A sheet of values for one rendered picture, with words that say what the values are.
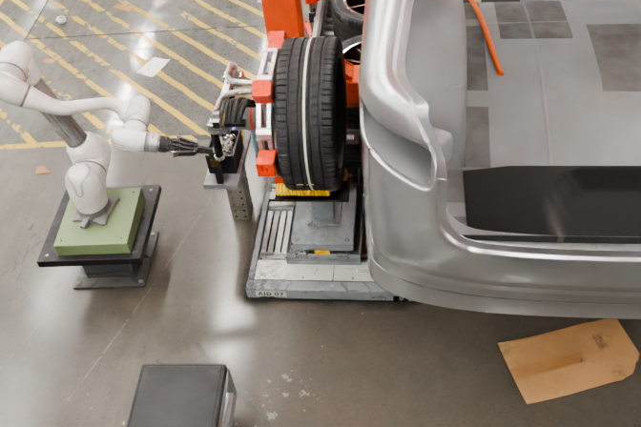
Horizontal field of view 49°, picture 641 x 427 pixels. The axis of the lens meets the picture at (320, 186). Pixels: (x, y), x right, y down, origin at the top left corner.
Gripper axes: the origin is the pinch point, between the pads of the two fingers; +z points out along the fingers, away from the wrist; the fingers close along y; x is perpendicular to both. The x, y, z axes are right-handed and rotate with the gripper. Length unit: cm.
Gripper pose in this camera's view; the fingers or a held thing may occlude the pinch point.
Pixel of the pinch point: (204, 150)
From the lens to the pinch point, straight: 322.3
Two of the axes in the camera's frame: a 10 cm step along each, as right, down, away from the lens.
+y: 0.0, -6.9, 7.2
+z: 9.8, 1.4, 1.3
